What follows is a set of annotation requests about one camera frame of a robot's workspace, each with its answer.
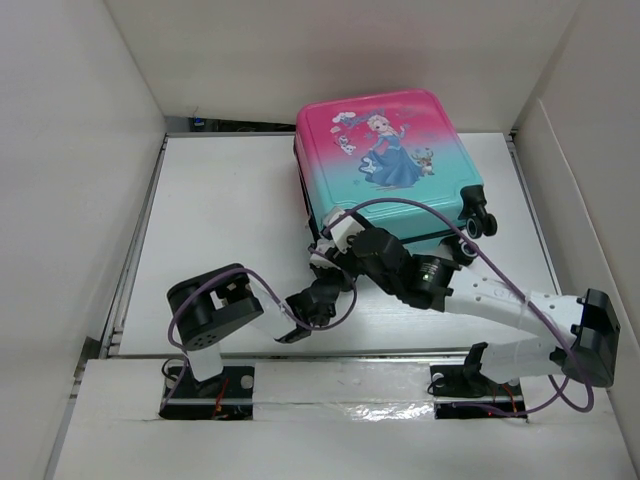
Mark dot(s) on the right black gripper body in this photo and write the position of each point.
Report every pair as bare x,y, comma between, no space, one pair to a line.
350,257

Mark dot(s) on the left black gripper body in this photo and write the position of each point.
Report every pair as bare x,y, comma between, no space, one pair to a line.
338,277

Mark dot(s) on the pink and teal kids suitcase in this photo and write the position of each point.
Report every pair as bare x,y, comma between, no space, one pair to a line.
398,160

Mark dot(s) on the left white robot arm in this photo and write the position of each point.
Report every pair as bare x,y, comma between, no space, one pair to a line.
208,308

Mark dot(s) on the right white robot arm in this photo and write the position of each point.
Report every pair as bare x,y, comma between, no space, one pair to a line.
576,336

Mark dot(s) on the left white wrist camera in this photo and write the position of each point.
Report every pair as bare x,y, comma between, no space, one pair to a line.
321,254

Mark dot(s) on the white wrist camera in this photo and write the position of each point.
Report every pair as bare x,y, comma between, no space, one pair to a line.
321,254
342,227

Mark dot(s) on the aluminium front rail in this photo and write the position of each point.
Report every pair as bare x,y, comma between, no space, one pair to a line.
289,354

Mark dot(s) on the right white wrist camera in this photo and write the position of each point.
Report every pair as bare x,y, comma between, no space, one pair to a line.
342,227

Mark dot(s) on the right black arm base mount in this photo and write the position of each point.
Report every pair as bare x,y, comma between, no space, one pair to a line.
461,392

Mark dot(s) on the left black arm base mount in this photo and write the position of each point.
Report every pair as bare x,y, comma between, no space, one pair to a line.
226,397

